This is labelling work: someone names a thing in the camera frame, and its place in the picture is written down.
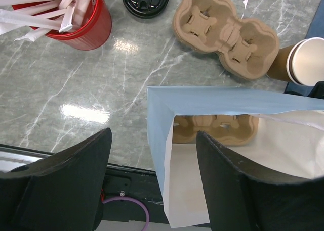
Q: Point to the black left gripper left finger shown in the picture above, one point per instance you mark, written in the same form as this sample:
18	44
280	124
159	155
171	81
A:
60	192

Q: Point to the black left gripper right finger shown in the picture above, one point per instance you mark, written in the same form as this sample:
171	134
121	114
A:
243	195

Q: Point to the brown pulp cup carrier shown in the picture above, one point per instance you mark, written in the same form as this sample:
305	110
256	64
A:
237	130

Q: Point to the light blue paper bag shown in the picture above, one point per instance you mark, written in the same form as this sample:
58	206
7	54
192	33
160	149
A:
289	140

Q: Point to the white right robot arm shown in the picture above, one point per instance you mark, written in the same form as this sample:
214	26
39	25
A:
303	92

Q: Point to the black coffee cup lid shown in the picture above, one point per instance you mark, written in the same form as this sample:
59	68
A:
145	9

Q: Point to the stacked brown paper cups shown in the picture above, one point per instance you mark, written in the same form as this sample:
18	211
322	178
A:
301	64

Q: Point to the red cup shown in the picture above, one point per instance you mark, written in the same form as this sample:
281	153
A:
95	31

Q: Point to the white wrapped straws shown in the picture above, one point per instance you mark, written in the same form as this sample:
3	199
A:
62	16

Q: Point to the stacked brown pulp carriers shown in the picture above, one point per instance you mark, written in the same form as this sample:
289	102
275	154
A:
246	47

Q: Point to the blue letter print cloth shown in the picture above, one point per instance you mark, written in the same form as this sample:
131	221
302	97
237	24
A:
316	28

